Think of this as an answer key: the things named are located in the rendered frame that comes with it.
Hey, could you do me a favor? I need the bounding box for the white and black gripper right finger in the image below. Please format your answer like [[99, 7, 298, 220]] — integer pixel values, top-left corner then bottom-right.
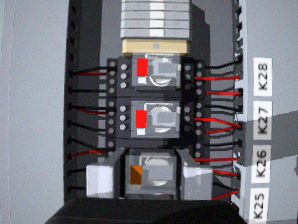
[[174, 150, 213, 200]]

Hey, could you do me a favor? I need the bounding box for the grey relay with orange button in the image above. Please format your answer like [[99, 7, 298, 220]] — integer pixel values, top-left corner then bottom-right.
[[125, 148, 177, 195]]

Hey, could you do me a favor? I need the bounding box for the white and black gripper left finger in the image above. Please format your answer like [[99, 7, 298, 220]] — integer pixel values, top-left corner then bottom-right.
[[87, 148, 130, 199]]

